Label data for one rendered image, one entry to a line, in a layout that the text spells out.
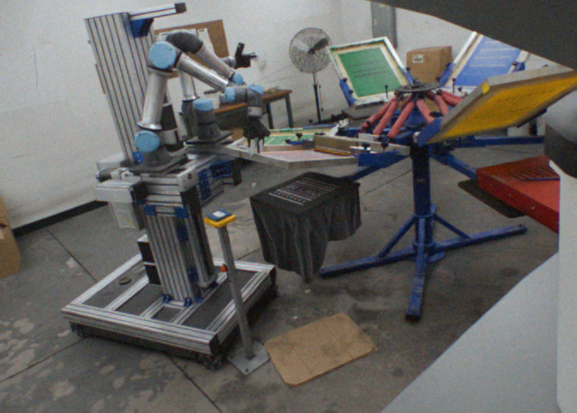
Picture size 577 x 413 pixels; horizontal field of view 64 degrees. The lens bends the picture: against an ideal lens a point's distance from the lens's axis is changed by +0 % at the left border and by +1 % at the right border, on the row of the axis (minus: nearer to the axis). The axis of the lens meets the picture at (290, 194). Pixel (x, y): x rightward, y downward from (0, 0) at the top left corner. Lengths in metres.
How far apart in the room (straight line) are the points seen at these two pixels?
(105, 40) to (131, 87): 0.27
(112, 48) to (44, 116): 3.20
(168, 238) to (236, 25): 4.42
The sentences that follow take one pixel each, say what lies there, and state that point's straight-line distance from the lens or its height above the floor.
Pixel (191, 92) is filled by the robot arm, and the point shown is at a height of 1.53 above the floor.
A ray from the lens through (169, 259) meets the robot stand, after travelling 3.08.
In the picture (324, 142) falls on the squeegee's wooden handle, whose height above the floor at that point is 1.15.
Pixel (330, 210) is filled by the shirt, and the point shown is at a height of 0.88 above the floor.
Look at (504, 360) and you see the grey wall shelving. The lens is 0.25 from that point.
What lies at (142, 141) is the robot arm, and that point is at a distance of 2.36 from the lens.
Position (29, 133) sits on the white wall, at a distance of 5.85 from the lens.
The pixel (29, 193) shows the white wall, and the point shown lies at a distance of 5.95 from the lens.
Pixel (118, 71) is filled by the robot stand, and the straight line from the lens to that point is 2.76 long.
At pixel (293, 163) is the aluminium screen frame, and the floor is 1.25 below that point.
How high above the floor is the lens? 1.92
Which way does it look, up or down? 22 degrees down
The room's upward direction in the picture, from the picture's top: 9 degrees counter-clockwise
